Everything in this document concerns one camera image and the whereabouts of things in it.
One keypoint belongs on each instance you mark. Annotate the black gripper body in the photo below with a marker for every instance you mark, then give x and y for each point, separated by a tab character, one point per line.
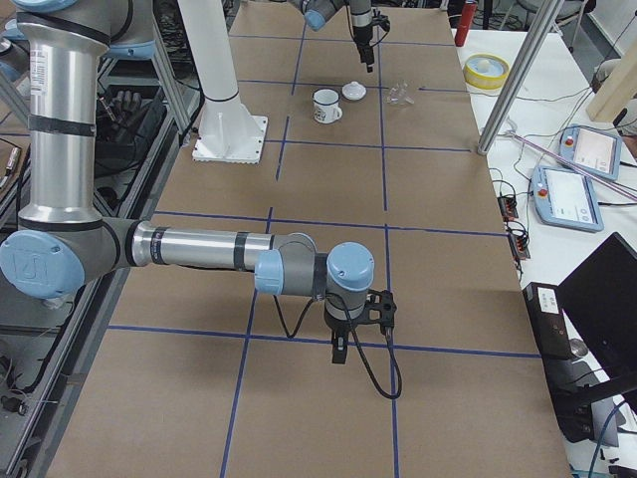
360	27
339	327

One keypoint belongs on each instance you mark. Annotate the white enamel mug lid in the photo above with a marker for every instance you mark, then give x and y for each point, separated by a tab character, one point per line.
354	91

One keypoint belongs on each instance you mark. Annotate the clear glass funnel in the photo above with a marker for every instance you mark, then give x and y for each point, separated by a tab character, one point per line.
398	95

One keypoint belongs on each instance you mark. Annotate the white enamel mug blue rim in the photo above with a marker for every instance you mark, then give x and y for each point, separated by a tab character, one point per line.
326	106

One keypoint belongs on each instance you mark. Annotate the red cylinder tube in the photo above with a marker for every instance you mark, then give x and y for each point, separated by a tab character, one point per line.
465	22

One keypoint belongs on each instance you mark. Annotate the yellow tape roll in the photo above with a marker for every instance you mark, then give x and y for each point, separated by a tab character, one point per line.
486	71

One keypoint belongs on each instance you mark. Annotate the near teach pendant tablet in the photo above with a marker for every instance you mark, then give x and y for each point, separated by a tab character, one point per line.
566	199

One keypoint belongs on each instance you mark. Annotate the teach pendant tablet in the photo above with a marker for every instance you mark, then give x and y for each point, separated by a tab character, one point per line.
566	199
596	150

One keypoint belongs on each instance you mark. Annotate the black laptop computer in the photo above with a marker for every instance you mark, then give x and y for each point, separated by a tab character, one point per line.
599	298

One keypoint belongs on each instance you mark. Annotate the far teach pendant tablet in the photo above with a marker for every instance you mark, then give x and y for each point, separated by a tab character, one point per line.
596	150

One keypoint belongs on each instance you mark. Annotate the silver aluminium frame post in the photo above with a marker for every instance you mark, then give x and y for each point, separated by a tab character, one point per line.
544	18

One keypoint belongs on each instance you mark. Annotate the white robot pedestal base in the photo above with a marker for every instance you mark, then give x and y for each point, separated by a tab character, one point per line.
227	132

